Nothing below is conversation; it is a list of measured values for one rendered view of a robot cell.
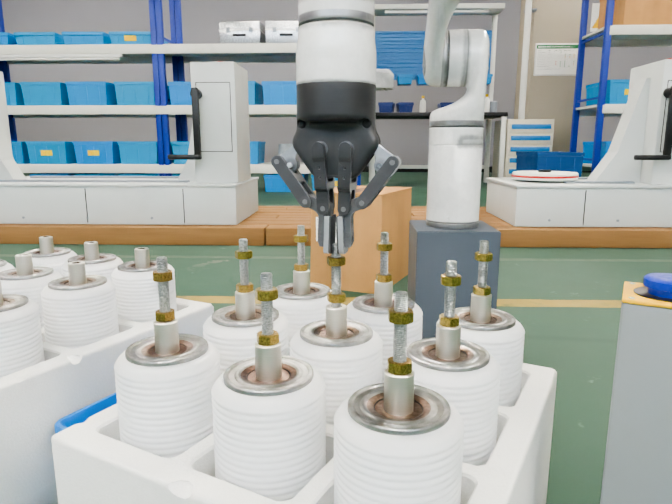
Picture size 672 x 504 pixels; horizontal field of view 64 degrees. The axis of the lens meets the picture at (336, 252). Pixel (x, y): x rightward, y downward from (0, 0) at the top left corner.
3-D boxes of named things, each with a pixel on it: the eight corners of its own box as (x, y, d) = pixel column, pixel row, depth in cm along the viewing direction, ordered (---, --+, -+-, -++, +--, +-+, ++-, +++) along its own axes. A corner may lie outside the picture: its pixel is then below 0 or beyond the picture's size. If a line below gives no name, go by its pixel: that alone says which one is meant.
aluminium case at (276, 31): (270, 51, 523) (269, 30, 519) (308, 51, 523) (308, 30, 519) (265, 43, 481) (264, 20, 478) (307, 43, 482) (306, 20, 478)
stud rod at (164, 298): (161, 334, 51) (155, 256, 50) (172, 333, 52) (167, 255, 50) (161, 337, 50) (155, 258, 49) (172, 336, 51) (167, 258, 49)
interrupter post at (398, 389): (416, 420, 39) (418, 377, 38) (383, 420, 39) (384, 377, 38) (412, 404, 41) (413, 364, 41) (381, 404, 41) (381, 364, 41)
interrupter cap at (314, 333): (373, 325, 59) (373, 319, 59) (372, 351, 52) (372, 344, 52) (305, 323, 60) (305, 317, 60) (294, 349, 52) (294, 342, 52)
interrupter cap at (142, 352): (107, 364, 49) (106, 357, 49) (155, 336, 56) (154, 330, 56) (182, 373, 47) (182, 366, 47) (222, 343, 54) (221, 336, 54)
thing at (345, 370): (380, 466, 64) (382, 320, 60) (380, 522, 54) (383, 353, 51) (299, 463, 64) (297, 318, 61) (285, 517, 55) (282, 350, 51)
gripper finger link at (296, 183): (285, 152, 55) (324, 195, 55) (273, 164, 55) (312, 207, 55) (276, 152, 52) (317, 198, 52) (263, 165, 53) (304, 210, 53)
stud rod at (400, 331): (406, 394, 39) (409, 294, 38) (392, 394, 39) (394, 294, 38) (404, 388, 40) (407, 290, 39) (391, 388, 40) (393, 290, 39)
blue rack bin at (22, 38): (45, 54, 538) (44, 42, 536) (82, 53, 537) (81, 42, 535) (14, 45, 489) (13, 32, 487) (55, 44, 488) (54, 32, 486)
